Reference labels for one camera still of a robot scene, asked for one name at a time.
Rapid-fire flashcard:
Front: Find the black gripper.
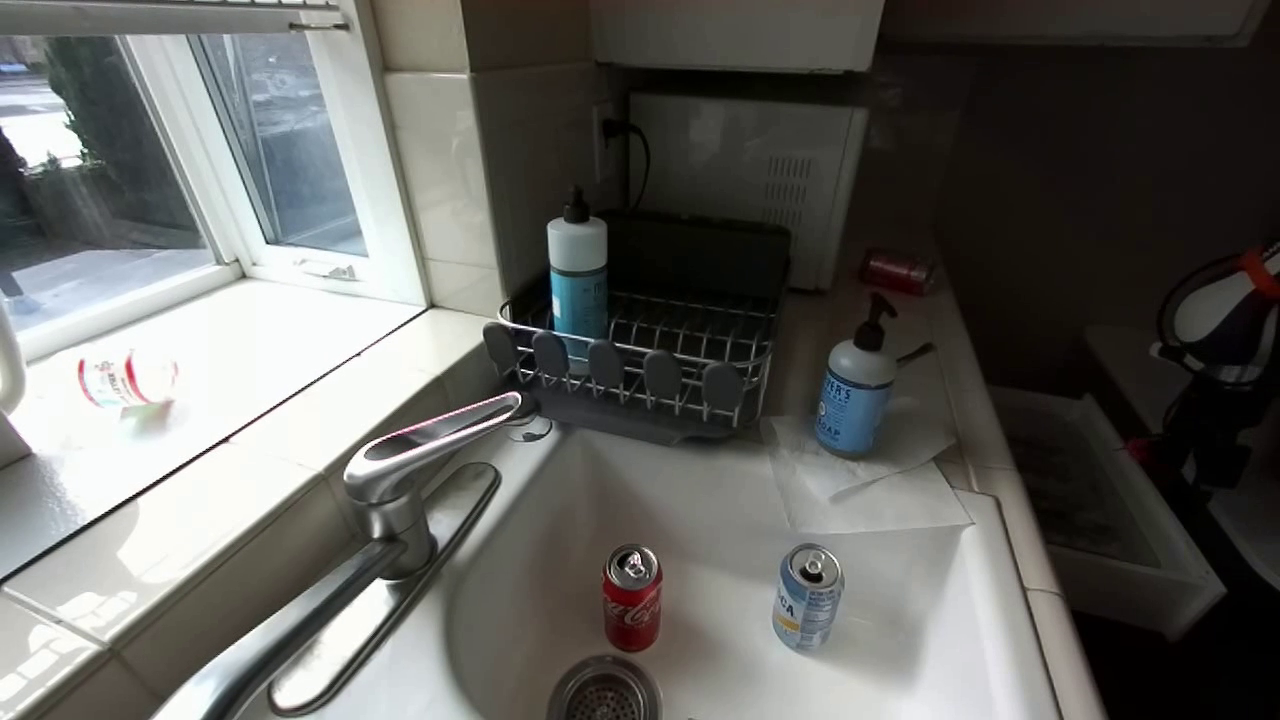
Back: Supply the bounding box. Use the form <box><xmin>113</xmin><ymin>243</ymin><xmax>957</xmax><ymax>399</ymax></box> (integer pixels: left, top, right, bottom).
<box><xmin>1154</xmin><ymin>373</ymin><xmax>1267</xmax><ymax>500</ymax></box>

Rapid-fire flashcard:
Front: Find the white drawer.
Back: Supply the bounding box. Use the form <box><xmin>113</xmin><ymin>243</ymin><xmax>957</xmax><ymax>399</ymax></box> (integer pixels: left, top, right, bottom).
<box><xmin>987</xmin><ymin>385</ymin><xmax>1233</xmax><ymax>642</ymax></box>

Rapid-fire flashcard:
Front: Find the clear plastic sheet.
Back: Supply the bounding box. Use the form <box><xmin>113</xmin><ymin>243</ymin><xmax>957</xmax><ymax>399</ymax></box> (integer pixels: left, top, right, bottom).
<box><xmin>769</xmin><ymin>381</ymin><xmax>979</xmax><ymax>541</ymax></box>

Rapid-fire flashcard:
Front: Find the small red can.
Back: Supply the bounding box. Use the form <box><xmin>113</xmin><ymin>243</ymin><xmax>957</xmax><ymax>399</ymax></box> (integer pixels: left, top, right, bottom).
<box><xmin>858</xmin><ymin>251</ymin><xmax>936</xmax><ymax>299</ymax></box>

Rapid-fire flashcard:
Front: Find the blue soap dispenser bottle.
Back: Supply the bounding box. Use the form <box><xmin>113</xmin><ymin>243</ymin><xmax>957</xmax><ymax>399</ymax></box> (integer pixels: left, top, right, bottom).
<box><xmin>814</xmin><ymin>286</ymin><xmax>941</xmax><ymax>464</ymax></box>

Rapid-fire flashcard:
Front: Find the blue and white soda can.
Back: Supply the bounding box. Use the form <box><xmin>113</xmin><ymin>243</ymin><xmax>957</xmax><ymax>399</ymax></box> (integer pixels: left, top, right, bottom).
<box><xmin>769</xmin><ymin>534</ymin><xmax>847</xmax><ymax>655</ymax></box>

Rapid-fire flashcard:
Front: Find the white kitchen sink basin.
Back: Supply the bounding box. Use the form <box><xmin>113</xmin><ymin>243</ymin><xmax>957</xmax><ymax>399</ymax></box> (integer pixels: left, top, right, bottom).
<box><xmin>147</xmin><ymin>407</ymin><xmax>1073</xmax><ymax>720</ymax></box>

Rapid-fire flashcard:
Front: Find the red soda can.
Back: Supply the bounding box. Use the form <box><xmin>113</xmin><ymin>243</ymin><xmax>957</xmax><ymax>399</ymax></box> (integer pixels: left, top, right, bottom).
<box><xmin>599</xmin><ymin>541</ymin><xmax>668</xmax><ymax>655</ymax></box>

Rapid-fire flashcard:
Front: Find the white upper cabinet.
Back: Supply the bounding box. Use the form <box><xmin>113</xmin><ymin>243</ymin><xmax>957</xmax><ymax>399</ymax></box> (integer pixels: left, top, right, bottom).
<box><xmin>586</xmin><ymin>0</ymin><xmax>891</xmax><ymax>80</ymax></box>

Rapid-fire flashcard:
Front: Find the white and teal pump bottle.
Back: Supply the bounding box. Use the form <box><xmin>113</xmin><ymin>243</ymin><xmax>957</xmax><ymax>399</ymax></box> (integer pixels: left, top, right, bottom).
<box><xmin>544</xmin><ymin>184</ymin><xmax>615</xmax><ymax>342</ymax></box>

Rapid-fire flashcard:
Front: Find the metal sink drain strainer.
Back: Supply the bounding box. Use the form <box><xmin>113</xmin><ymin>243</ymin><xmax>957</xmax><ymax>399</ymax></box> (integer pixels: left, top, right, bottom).
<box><xmin>544</xmin><ymin>648</ymin><xmax>668</xmax><ymax>720</ymax></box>

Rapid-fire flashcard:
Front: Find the chrome sink faucet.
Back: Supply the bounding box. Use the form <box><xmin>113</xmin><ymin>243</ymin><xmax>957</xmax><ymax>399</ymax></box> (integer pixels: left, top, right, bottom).
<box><xmin>195</xmin><ymin>386</ymin><xmax>534</xmax><ymax>720</ymax></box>

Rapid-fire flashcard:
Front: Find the clear cup with red print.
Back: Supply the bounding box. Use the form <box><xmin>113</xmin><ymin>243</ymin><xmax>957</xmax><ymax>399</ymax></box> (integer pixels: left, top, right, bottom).
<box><xmin>71</xmin><ymin>340</ymin><xmax>186</xmax><ymax>412</ymax></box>

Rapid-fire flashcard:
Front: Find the wire dish rack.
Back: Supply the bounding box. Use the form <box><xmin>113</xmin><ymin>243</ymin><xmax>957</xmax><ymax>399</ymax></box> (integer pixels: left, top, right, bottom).
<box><xmin>481</xmin><ymin>282</ymin><xmax>782</xmax><ymax>438</ymax></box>
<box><xmin>508</xmin><ymin>209</ymin><xmax>797</xmax><ymax>443</ymax></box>

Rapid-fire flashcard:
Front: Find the black power cable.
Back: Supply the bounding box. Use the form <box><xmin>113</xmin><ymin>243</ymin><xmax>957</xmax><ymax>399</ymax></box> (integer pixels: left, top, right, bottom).
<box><xmin>598</xmin><ymin>110</ymin><xmax>659</xmax><ymax>214</ymax></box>

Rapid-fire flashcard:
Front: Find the white window frame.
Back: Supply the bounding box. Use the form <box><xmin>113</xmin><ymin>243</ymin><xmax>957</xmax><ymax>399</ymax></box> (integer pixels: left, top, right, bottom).
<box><xmin>0</xmin><ymin>0</ymin><xmax>432</xmax><ymax>363</ymax></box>

